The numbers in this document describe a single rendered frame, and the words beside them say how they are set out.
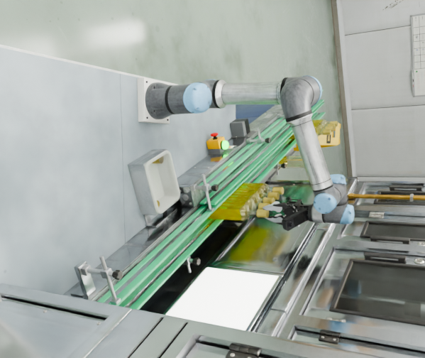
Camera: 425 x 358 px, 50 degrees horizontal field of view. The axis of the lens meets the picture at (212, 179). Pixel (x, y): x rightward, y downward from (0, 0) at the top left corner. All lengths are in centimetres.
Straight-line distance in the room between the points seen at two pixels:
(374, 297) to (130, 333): 92
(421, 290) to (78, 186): 122
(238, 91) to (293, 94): 29
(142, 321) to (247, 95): 105
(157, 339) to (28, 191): 70
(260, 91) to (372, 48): 593
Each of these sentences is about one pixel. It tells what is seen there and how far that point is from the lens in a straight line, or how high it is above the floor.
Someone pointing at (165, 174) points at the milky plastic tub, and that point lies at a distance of 192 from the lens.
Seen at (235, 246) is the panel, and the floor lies 104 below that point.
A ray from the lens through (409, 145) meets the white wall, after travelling 795.
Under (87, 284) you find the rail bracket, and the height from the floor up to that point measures 86.
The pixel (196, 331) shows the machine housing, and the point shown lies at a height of 143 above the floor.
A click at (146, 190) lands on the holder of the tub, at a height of 81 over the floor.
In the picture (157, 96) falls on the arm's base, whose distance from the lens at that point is 184.
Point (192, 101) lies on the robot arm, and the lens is 176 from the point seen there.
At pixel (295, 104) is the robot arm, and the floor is 139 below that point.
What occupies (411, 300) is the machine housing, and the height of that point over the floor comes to 175.
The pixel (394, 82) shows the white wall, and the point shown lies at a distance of 769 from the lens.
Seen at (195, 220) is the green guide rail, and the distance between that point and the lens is 189.
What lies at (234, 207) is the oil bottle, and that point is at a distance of 196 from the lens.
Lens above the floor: 193
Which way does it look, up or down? 30 degrees down
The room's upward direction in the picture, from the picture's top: 91 degrees clockwise
